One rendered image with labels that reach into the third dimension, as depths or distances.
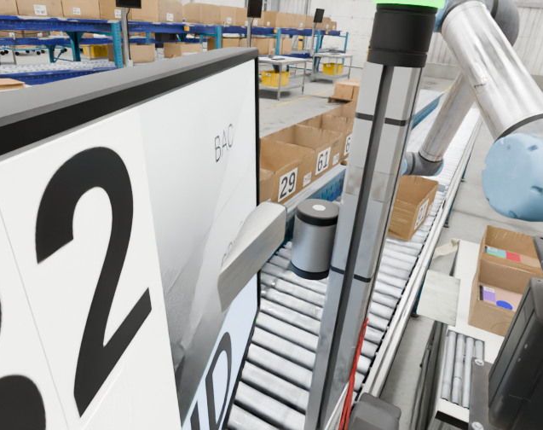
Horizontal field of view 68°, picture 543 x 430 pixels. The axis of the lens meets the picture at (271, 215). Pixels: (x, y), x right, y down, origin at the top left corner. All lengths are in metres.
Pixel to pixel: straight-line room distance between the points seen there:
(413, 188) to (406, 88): 1.87
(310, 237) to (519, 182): 0.49
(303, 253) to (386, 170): 0.12
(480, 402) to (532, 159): 0.66
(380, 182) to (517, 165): 0.48
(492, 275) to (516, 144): 0.93
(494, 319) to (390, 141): 1.15
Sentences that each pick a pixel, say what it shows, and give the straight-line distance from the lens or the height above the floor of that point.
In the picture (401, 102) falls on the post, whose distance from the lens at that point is 0.32.
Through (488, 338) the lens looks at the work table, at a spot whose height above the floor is 0.75.
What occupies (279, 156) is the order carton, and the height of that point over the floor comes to 0.98.
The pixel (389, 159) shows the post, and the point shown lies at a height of 1.48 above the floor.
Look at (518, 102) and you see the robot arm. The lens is 0.92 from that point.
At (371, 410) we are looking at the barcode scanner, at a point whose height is 1.09.
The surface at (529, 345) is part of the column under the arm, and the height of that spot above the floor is 1.01.
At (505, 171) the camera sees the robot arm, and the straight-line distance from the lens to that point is 0.82.
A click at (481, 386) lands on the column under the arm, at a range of 1.26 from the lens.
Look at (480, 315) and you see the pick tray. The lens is 1.43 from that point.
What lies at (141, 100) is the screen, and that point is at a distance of 0.17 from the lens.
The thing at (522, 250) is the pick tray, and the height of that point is 0.78.
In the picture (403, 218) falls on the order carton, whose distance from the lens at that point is 1.81.
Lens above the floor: 1.57
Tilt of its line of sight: 26 degrees down
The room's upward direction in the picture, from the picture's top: 5 degrees clockwise
